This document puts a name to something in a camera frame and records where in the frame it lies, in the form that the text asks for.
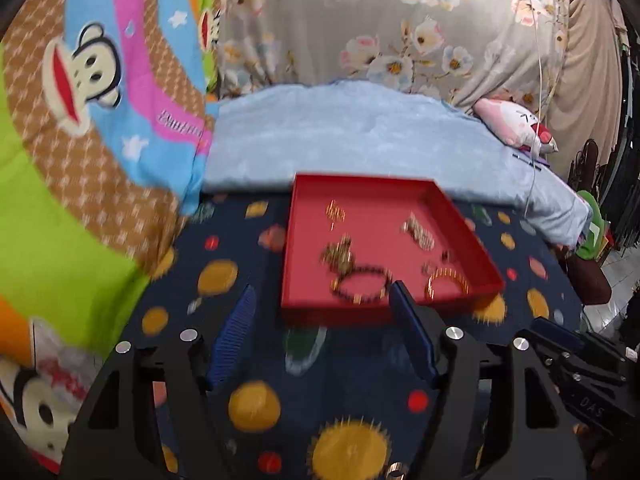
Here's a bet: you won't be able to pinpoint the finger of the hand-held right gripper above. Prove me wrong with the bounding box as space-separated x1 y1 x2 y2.
530 317 637 387

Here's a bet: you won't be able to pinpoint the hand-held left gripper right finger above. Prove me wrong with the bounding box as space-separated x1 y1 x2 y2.
389 280 587 480

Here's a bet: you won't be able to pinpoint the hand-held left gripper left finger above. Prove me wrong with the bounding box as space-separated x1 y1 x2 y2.
60 284 258 480

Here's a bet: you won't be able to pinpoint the gold cuff bracelet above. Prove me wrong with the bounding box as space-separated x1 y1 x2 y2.
424 268 471 304

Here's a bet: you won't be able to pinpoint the dark brown bead bracelet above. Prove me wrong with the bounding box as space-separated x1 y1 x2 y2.
331 267 394 306

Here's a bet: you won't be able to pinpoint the red cardboard box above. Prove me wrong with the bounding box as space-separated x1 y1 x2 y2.
280 173 506 327

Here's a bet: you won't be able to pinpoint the gold chain brooch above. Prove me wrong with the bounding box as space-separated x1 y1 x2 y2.
324 200 347 229

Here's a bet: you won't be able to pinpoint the navy planet print bedsheet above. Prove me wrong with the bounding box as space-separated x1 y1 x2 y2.
100 192 587 480

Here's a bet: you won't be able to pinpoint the dark red chair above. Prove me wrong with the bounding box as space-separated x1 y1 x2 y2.
561 139 614 307

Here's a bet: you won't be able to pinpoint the green cloth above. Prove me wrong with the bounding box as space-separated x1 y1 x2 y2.
574 190 609 262

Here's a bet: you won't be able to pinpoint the hanging clothes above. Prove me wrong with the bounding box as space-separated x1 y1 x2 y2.
614 30 640 251

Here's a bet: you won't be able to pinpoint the light blue blanket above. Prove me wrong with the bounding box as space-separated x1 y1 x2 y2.
200 80 594 249

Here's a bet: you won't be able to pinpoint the pink white cartoon cushion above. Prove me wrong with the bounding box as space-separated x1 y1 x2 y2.
472 97 560 157

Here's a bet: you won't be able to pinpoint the monkey print blanket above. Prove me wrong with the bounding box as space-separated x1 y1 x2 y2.
0 0 222 477

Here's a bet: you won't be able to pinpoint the beige curtain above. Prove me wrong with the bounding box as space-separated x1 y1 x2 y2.
545 0 624 182

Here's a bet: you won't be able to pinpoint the grey floral sheet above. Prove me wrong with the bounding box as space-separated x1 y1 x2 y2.
207 0 572 111

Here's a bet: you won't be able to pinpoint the white cable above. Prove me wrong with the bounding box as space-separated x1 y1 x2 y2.
524 0 557 211

